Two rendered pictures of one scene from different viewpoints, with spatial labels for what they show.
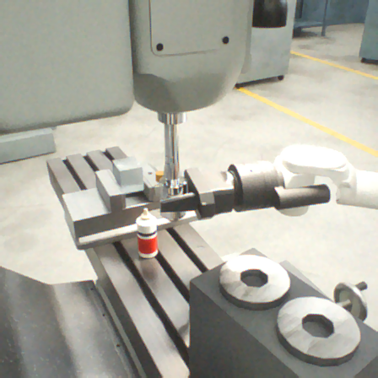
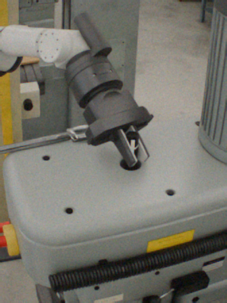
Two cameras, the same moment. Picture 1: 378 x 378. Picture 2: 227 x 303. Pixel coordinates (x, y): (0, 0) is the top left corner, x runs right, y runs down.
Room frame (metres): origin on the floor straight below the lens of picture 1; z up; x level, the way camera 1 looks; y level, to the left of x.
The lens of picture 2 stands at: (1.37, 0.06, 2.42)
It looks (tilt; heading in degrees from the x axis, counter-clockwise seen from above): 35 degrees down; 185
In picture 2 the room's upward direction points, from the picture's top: 3 degrees clockwise
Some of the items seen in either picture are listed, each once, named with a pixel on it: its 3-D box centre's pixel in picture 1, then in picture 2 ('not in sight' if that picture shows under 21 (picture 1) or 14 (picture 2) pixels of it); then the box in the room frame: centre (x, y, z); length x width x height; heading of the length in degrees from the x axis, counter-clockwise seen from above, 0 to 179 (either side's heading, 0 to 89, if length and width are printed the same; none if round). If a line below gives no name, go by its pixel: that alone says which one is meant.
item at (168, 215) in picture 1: (173, 198); not in sight; (0.65, 0.02, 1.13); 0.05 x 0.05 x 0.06
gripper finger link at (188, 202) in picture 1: (179, 205); not in sight; (0.62, 0.01, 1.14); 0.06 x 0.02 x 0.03; 104
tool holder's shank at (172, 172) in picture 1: (171, 150); not in sight; (0.65, 0.02, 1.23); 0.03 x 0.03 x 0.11
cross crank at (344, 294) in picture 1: (340, 306); not in sight; (0.88, -0.42, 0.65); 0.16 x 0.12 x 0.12; 117
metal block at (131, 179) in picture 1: (127, 175); not in sight; (0.87, 0.13, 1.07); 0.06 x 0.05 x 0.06; 25
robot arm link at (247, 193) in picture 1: (224, 191); not in sight; (0.68, -0.07, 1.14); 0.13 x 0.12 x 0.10; 14
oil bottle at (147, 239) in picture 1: (147, 231); not in sight; (0.74, 0.08, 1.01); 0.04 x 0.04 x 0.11
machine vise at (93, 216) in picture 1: (142, 196); not in sight; (0.88, 0.11, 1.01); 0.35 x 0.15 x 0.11; 115
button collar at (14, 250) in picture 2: not in sight; (11, 239); (0.76, -0.18, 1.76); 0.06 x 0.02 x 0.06; 27
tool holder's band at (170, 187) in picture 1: (172, 182); not in sight; (0.65, 0.02, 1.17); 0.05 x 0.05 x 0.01
